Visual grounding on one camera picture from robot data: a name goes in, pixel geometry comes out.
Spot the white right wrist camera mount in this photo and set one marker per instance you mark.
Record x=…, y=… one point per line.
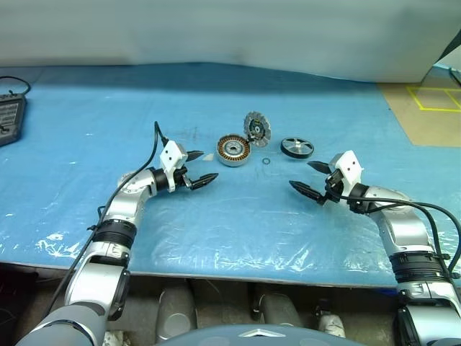
x=347, y=167

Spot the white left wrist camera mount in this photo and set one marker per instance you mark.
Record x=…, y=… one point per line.
x=169, y=155

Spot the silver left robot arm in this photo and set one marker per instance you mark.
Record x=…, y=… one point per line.
x=122, y=202

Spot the black rotor with silver spokes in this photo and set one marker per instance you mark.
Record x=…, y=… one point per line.
x=297, y=146

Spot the yellow floor tape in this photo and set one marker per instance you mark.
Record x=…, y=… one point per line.
x=439, y=108

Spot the blue plastic table cover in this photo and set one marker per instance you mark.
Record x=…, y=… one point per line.
x=108, y=108

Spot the grey robot torso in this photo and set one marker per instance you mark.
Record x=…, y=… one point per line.
x=216, y=339

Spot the white backdrop sheet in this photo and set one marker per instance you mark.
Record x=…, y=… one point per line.
x=216, y=32

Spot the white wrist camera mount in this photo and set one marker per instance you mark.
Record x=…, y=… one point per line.
x=169, y=155
x=347, y=167

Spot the dark grey rounded shape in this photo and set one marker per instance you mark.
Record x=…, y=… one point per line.
x=176, y=310
x=279, y=310

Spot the black box with label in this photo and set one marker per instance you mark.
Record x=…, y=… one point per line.
x=11, y=119

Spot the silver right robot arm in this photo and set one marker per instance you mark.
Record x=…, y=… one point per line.
x=403, y=223

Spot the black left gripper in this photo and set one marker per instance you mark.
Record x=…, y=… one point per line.
x=183, y=173

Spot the motor stator with copper windings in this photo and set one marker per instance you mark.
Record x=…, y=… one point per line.
x=225, y=149

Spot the white lumpy object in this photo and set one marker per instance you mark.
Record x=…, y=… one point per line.
x=333, y=326

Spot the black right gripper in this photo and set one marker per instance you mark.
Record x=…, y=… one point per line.
x=333, y=185

